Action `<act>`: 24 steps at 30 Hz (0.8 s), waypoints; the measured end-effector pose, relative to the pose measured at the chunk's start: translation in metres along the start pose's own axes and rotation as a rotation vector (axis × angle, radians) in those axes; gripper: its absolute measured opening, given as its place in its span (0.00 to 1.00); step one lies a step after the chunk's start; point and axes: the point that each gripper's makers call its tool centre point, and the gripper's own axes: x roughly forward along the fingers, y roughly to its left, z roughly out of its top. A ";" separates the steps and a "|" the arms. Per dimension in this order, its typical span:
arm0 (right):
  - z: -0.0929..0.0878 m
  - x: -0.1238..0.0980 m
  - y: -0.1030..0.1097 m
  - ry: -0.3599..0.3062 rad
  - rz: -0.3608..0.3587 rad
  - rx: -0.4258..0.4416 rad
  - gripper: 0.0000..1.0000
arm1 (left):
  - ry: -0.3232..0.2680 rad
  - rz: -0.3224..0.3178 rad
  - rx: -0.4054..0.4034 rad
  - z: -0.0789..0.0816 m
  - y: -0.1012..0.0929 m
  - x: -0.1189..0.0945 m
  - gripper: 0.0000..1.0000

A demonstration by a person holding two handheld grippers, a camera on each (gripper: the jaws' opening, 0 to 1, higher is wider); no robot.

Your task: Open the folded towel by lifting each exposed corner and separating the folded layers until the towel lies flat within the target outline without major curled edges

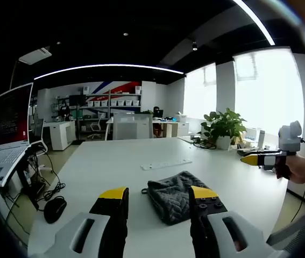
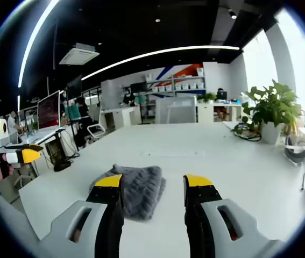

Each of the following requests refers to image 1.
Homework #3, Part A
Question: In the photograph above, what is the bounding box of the grey towel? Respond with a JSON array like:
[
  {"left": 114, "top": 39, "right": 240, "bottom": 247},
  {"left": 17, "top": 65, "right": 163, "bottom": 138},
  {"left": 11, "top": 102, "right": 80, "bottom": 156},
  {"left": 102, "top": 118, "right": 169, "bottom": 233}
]
[{"left": 141, "top": 170, "right": 219, "bottom": 226}]

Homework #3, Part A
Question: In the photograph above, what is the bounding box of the ceiling air conditioner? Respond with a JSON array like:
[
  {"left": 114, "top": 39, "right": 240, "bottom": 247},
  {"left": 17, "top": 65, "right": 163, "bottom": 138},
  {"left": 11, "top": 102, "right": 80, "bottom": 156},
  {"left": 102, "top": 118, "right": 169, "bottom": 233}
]
[{"left": 19, "top": 47, "right": 53, "bottom": 65}]

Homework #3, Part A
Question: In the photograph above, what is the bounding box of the long ceiling light strip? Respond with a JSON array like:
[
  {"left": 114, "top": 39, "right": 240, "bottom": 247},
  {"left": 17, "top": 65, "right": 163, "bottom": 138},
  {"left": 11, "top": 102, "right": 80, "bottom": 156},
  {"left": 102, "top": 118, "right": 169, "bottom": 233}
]
[
  {"left": 33, "top": 63, "right": 187, "bottom": 81},
  {"left": 232, "top": 0, "right": 276, "bottom": 46}
]

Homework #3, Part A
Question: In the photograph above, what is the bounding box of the black monitor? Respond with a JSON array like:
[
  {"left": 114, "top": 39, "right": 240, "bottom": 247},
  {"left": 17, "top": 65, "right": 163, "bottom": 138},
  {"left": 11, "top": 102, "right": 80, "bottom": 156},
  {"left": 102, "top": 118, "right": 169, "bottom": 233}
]
[{"left": 68, "top": 94, "right": 87, "bottom": 107}]

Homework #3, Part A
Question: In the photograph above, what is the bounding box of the black cable bundle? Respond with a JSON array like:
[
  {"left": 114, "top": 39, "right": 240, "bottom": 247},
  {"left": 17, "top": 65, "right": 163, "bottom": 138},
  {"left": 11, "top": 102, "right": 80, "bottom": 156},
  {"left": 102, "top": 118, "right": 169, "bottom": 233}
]
[{"left": 4, "top": 149, "right": 66, "bottom": 218}]

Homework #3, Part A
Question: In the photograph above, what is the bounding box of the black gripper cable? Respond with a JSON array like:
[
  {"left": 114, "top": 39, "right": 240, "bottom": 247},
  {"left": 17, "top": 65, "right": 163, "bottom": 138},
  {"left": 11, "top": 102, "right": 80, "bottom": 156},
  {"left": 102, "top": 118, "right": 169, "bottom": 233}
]
[{"left": 290, "top": 137, "right": 305, "bottom": 223}]

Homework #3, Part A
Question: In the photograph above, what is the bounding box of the black cable coil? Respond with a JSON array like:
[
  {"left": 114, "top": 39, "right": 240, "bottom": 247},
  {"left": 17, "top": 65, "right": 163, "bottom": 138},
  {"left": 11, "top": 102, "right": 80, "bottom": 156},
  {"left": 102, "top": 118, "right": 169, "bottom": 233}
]
[{"left": 193, "top": 137, "right": 217, "bottom": 150}]

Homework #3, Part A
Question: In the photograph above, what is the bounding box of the person's right hand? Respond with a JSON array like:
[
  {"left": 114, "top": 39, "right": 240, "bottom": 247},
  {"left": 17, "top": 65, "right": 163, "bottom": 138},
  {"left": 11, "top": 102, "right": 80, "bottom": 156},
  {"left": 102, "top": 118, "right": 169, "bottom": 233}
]
[{"left": 286, "top": 155, "right": 305, "bottom": 185}]

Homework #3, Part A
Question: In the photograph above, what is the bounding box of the white swivel chair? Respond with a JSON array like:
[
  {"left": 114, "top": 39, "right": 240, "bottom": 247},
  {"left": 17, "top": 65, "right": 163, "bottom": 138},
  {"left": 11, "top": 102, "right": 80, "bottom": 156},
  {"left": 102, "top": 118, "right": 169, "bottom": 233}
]
[{"left": 87, "top": 112, "right": 107, "bottom": 140}]

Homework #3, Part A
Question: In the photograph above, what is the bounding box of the white laptop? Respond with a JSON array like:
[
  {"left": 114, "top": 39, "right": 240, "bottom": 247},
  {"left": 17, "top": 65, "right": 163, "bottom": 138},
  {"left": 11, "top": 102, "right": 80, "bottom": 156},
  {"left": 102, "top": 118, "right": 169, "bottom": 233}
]
[{"left": 0, "top": 82, "right": 34, "bottom": 188}]

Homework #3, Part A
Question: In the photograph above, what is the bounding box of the white mesh office chair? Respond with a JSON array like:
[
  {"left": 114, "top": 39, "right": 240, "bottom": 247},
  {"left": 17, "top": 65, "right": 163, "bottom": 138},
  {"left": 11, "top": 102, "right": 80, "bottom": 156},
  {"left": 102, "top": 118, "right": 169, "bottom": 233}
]
[{"left": 112, "top": 112, "right": 153, "bottom": 140}]

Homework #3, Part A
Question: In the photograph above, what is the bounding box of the white plant pot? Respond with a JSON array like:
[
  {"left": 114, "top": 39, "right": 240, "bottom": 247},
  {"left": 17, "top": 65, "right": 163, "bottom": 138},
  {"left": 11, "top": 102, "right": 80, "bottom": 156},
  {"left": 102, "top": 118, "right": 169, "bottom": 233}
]
[{"left": 216, "top": 135, "right": 232, "bottom": 151}]

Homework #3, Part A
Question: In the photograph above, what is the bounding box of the black computer mouse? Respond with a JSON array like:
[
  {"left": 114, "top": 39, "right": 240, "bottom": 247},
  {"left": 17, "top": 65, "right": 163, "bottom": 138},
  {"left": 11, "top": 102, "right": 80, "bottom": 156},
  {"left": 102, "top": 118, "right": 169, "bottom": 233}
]
[{"left": 44, "top": 196, "right": 67, "bottom": 224}]

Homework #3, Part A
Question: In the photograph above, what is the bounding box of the large green leafy plant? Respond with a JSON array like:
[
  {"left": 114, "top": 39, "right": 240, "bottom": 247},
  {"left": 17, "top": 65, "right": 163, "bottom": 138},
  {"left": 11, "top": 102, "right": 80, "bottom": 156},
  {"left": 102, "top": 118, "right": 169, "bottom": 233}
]
[{"left": 201, "top": 107, "right": 247, "bottom": 143}]

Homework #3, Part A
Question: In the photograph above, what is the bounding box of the white cabinet desk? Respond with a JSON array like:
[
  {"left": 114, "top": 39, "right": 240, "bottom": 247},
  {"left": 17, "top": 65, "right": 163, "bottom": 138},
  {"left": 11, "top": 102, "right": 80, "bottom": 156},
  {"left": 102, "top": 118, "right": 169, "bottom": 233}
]
[{"left": 43, "top": 120, "right": 76, "bottom": 151}]

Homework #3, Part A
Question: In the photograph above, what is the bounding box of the black laptop stand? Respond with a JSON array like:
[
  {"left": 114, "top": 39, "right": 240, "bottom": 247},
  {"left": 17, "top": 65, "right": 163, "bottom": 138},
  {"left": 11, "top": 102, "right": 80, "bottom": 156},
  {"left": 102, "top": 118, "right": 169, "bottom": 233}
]
[{"left": 16, "top": 141, "right": 48, "bottom": 211}]

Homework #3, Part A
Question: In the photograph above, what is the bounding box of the grey office chair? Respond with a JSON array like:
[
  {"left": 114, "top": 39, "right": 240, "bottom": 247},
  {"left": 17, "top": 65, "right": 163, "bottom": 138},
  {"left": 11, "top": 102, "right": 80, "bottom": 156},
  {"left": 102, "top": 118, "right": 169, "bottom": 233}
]
[{"left": 266, "top": 204, "right": 305, "bottom": 251}]

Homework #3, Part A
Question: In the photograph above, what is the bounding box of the shelf with white bins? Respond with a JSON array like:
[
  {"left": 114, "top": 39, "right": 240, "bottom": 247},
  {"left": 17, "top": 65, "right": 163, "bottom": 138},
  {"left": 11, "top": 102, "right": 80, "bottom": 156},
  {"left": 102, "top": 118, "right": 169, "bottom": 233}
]
[{"left": 76, "top": 85, "right": 143, "bottom": 140}]

